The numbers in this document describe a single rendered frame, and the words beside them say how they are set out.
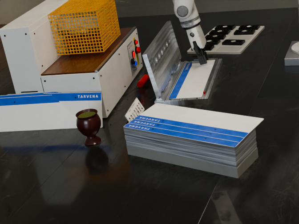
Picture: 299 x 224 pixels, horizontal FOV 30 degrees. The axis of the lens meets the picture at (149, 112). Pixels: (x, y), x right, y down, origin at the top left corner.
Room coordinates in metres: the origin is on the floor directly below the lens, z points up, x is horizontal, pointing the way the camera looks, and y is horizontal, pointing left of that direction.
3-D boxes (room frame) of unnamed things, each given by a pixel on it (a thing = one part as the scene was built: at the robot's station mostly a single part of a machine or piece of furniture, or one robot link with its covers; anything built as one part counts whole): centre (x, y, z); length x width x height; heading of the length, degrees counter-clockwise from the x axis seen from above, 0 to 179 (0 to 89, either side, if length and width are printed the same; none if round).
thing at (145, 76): (2.27, -0.01, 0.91); 0.18 x 0.03 x 0.03; 159
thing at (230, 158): (1.53, -0.10, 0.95); 0.40 x 0.13 x 0.10; 50
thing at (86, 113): (1.75, 0.21, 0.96); 0.09 x 0.09 x 0.11
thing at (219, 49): (2.64, -0.44, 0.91); 0.40 x 0.27 x 0.01; 150
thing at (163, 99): (2.14, -0.19, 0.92); 0.44 x 0.21 x 0.04; 163
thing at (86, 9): (2.23, 0.20, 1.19); 0.23 x 0.20 x 0.17; 163
